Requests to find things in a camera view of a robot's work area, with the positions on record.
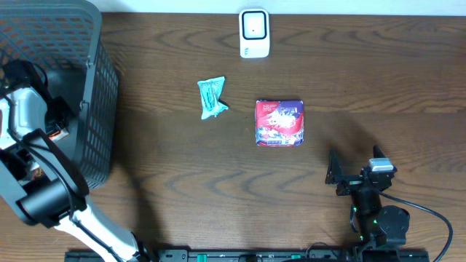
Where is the grey plastic basket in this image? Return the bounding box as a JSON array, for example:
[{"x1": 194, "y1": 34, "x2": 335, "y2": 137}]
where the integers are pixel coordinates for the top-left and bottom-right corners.
[{"x1": 1, "y1": 1, "x2": 119, "y2": 188}]

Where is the orange small box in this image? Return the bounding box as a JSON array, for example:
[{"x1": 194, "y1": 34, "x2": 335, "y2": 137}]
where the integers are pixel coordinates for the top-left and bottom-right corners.
[{"x1": 49, "y1": 128, "x2": 69, "y2": 142}]

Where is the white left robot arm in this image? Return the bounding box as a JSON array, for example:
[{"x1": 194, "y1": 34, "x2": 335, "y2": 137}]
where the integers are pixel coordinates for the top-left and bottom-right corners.
[{"x1": 1, "y1": 59, "x2": 156, "y2": 261}]

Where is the white barcode scanner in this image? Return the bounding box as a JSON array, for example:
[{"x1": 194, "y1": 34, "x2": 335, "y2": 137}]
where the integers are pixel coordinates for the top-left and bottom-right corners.
[{"x1": 238, "y1": 9, "x2": 271, "y2": 59}]

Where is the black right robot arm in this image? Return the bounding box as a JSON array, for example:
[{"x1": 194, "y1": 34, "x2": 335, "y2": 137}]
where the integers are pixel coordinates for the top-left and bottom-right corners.
[{"x1": 325, "y1": 146, "x2": 410, "y2": 262}]

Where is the red purple snack packet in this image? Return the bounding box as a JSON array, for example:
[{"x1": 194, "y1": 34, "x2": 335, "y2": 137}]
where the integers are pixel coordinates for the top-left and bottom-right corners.
[{"x1": 255, "y1": 100, "x2": 304, "y2": 147}]

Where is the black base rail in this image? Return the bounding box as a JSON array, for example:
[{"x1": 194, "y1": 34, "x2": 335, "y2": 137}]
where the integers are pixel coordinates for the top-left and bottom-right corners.
[{"x1": 64, "y1": 248, "x2": 430, "y2": 262}]

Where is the teal packet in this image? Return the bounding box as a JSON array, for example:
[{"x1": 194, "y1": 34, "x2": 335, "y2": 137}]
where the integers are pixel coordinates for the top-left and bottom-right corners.
[{"x1": 197, "y1": 76, "x2": 229, "y2": 120}]

